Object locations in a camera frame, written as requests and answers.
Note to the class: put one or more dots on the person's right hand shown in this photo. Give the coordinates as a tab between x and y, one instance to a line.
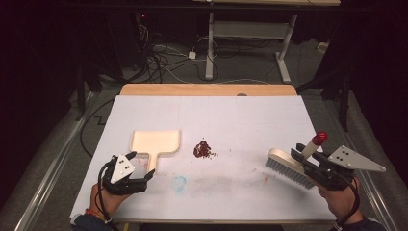
340	202

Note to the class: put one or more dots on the white power adapter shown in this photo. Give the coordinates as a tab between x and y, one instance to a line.
191	55

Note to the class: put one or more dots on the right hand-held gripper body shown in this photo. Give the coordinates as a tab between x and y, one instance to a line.
333	171

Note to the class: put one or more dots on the white metal desk frame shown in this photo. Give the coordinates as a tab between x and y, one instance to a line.
250	30

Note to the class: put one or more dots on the white table cover sheet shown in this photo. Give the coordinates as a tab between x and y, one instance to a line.
224	122

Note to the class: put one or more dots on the beige dustpan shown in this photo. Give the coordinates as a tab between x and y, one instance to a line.
155	142

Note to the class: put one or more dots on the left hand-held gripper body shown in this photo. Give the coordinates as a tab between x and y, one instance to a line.
122	170

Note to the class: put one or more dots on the person's left hand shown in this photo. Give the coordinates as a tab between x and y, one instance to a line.
107	200

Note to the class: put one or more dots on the pile of red beans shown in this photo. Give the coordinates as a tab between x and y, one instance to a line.
202	150

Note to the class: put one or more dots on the black stand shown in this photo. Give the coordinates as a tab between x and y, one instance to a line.
344	99
81	96

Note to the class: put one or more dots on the aluminium rail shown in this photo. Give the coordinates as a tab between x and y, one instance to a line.
381	199
51	173

